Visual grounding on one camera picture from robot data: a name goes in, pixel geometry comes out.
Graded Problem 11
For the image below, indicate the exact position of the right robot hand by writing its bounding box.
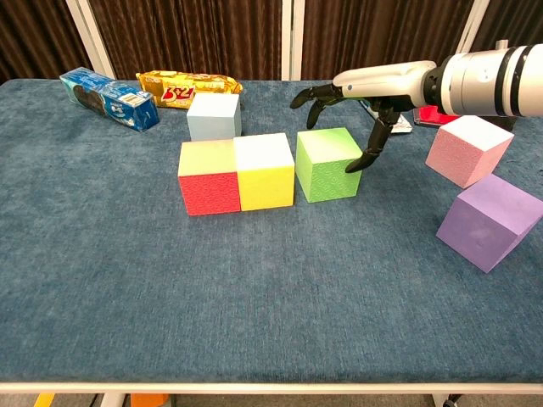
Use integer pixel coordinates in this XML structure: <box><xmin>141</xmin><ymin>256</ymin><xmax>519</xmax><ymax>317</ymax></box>
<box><xmin>290</xmin><ymin>60</ymin><xmax>439</xmax><ymax>174</ymax></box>

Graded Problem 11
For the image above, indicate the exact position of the green cube block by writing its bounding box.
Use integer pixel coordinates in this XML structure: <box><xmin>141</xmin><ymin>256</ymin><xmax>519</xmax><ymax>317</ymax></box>
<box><xmin>295</xmin><ymin>127</ymin><xmax>363</xmax><ymax>204</ymax></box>

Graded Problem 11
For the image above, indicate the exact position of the yellow cube block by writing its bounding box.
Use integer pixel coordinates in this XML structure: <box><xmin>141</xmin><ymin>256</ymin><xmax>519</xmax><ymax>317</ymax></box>
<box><xmin>232</xmin><ymin>132</ymin><xmax>296</xmax><ymax>212</ymax></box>

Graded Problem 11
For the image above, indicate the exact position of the light blue cube block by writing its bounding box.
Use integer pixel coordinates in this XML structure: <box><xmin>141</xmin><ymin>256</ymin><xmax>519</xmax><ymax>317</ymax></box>
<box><xmin>186</xmin><ymin>92</ymin><xmax>243</xmax><ymax>142</ymax></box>

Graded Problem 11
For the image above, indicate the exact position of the orange red cube block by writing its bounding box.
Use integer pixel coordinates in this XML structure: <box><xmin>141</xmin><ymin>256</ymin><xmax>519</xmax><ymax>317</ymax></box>
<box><xmin>177</xmin><ymin>139</ymin><xmax>242</xmax><ymax>217</ymax></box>

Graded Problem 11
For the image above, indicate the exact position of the pink cube block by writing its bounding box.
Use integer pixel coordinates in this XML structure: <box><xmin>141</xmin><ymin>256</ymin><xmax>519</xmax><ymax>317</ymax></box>
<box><xmin>425</xmin><ymin>114</ymin><xmax>515</xmax><ymax>189</ymax></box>

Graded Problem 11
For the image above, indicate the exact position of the purple cube block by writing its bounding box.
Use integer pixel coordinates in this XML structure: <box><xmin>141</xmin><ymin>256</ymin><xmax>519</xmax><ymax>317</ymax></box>
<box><xmin>435</xmin><ymin>173</ymin><xmax>543</xmax><ymax>274</ymax></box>

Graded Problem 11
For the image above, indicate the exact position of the brown fabric partition panel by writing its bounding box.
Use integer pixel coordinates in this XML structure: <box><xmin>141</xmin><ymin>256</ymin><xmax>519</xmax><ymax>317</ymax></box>
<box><xmin>466</xmin><ymin>0</ymin><xmax>543</xmax><ymax>47</ymax></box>
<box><xmin>301</xmin><ymin>0</ymin><xmax>479</xmax><ymax>81</ymax></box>
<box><xmin>87</xmin><ymin>0</ymin><xmax>283</xmax><ymax>81</ymax></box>
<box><xmin>0</xmin><ymin>0</ymin><xmax>81</xmax><ymax>84</ymax></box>

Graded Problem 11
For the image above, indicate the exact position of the white blue toothpaste tube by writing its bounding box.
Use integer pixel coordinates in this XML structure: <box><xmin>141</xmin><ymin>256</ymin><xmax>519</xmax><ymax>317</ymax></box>
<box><xmin>360</xmin><ymin>98</ymin><xmax>413</xmax><ymax>135</ymax></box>

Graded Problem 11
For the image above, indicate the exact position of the red ink pad case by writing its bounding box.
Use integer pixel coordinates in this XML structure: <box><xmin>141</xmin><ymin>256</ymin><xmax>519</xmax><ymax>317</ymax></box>
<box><xmin>413</xmin><ymin>105</ymin><xmax>462</xmax><ymax>127</ymax></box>

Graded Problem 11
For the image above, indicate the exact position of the gold cookie package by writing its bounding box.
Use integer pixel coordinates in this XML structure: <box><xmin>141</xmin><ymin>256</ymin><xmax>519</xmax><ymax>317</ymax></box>
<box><xmin>135</xmin><ymin>70</ymin><xmax>244</xmax><ymax>109</ymax></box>

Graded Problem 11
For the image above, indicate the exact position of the blue felt table cover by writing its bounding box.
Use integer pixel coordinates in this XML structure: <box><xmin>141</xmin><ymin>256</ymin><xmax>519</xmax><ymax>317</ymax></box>
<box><xmin>0</xmin><ymin>78</ymin><xmax>543</xmax><ymax>385</ymax></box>

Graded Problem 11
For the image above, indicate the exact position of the blue cookie package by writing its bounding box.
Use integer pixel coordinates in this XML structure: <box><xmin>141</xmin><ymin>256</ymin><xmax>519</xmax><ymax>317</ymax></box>
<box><xmin>59</xmin><ymin>66</ymin><xmax>161</xmax><ymax>133</ymax></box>

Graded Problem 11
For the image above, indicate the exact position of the orange floor object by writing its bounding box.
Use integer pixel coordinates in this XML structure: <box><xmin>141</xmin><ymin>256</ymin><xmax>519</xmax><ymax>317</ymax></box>
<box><xmin>130</xmin><ymin>393</ymin><xmax>171</xmax><ymax>407</ymax></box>

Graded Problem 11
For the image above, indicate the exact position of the white partition frame post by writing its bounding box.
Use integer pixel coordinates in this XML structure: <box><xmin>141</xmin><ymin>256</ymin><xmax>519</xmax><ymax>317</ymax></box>
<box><xmin>65</xmin><ymin>0</ymin><xmax>116</xmax><ymax>81</ymax></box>
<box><xmin>460</xmin><ymin>0</ymin><xmax>492</xmax><ymax>54</ymax></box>
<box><xmin>279</xmin><ymin>0</ymin><xmax>305</xmax><ymax>81</ymax></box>

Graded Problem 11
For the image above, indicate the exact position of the white table frame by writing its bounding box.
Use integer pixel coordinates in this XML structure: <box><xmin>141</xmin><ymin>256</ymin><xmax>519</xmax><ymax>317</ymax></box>
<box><xmin>0</xmin><ymin>381</ymin><xmax>543</xmax><ymax>407</ymax></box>

